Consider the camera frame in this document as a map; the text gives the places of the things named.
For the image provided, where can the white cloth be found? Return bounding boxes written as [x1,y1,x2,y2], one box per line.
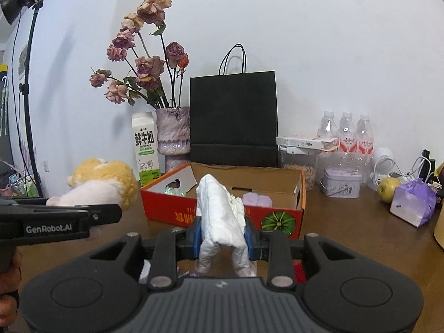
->
[196,174,257,278]

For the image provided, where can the purple fluffy cloth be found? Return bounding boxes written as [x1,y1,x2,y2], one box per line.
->
[242,192,273,208]

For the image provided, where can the yellow white plush toy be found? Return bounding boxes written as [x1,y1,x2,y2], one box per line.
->
[46,158,138,211]

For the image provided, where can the person's left hand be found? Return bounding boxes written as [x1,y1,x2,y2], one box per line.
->
[0,248,22,327]

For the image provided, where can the red cardboard box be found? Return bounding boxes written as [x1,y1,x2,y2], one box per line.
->
[141,162,306,239]

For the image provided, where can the iridescent green packet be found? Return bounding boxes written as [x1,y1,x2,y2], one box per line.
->
[164,186,186,197]

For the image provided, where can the clear seed storage jar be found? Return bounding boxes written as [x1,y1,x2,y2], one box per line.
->
[278,145,317,190]

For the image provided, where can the white flat carton box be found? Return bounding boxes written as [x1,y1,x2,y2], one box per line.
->
[276,136,339,155]

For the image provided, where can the lilac floral tin box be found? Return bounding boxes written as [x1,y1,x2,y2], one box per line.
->
[320,167,363,198]

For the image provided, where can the white green milk carton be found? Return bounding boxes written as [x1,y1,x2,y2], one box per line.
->
[132,112,161,186]

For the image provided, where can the purple mottled vase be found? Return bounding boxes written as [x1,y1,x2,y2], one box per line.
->
[156,107,190,173]

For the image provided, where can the black paper bag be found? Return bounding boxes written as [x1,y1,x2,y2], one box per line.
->
[190,51,278,168]

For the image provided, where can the clear water bottle left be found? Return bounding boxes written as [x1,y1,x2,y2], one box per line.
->
[317,110,338,138]

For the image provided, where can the clear water bottle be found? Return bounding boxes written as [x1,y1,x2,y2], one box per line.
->
[356,114,374,156]
[317,110,338,138]
[338,112,357,153]

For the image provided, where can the clear water bottle middle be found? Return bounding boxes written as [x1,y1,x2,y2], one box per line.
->
[338,112,357,153]

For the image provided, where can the yellow green apple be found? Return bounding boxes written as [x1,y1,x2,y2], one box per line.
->
[377,177,401,204]

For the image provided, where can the clear water bottle right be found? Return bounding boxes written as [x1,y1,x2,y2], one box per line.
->
[356,114,374,156]

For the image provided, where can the white small desk fan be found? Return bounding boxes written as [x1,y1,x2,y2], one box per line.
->
[367,147,395,191]

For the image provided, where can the purple tissue pack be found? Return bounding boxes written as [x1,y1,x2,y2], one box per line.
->
[390,179,437,228]

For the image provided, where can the black charger adapter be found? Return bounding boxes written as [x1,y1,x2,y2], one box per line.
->
[419,150,436,183]

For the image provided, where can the dried rose bouquet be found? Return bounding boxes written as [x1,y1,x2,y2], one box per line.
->
[89,0,190,110]

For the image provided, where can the black light stand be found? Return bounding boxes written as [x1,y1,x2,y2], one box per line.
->
[22,0,44,198]

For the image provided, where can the white charging cable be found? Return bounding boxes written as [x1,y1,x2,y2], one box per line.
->
[372,155,437,185]

